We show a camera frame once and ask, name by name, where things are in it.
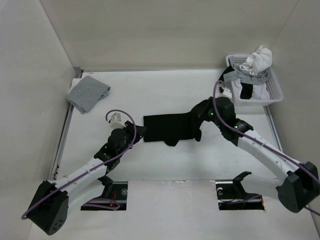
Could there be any black tank top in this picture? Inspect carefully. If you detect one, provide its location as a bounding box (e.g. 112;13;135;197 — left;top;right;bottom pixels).
143;111;203;147

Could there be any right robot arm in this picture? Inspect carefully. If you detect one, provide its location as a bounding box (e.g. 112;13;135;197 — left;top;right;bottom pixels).
191;97;320;213

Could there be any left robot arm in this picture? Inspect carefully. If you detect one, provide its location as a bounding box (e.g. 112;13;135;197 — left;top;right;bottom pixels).
24;121;147;236

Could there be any grey tank top in basket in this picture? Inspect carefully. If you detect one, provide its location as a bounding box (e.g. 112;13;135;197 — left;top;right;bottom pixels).
220;63;270;85

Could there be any folded grey tank top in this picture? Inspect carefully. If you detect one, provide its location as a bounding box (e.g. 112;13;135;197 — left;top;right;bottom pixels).
66;76;111;114

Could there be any white plastic laundry basket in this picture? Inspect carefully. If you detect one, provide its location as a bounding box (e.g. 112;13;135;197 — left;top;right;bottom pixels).
225;54;284;107

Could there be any white folded garment under grey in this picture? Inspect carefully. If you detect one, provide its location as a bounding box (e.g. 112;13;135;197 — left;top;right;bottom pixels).
69;78;81;93

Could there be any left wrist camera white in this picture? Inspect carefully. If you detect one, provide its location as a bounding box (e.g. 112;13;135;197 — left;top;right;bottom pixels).
108;112;126;130

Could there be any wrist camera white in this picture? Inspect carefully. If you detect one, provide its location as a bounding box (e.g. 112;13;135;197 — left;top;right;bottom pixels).
216;86;233;100
108;112;126;130

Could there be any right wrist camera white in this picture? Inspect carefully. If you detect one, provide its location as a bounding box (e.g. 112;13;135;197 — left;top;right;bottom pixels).
216;86;233;100

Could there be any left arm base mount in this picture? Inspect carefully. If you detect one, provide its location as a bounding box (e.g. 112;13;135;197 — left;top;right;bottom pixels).
80;181;129;211

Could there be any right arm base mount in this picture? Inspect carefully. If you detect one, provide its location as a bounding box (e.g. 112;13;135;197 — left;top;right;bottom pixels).
215;180;265;211

